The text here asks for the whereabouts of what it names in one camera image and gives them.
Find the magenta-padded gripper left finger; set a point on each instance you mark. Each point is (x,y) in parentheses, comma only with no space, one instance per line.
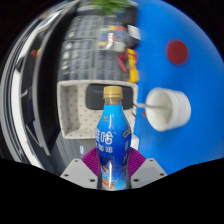
(79,171)

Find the black box with white label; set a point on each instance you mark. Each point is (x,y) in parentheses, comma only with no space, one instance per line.
(133,33)

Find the dark grey carton box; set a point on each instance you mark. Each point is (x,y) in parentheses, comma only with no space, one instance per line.
(86,148)

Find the blue drink bottle gold cap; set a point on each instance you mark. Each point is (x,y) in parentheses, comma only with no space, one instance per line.
(112,140)

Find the flat black case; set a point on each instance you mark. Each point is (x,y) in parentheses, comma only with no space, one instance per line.
(130,16)

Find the black rectangular case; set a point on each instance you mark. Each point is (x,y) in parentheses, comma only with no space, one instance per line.
(95,96)

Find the yellow multimeter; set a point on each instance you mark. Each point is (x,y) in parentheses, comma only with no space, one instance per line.
(133,71)

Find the clear organizer with colourful parts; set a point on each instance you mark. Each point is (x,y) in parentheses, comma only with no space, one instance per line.
(111,38)

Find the white perforated tray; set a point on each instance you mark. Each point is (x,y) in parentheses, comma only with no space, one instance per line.
(78,116)

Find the black wall shelf unit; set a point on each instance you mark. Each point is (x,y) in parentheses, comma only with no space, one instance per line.
(43,86)

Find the white ribbed cup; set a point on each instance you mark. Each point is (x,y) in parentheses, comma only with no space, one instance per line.
(173,110)

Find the flat round red coaster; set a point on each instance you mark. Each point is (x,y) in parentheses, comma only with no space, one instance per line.
(177,51)

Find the small white box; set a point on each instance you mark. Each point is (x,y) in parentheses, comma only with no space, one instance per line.
(135,141)

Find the thin white stirrer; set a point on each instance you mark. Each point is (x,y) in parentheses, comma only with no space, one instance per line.
(153,106)

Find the grey small-parts drawer cabinet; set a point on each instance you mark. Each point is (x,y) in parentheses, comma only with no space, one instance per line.
(83,28)
(110,66)
(76,61)

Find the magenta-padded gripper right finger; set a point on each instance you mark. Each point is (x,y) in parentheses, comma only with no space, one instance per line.
(147,171)

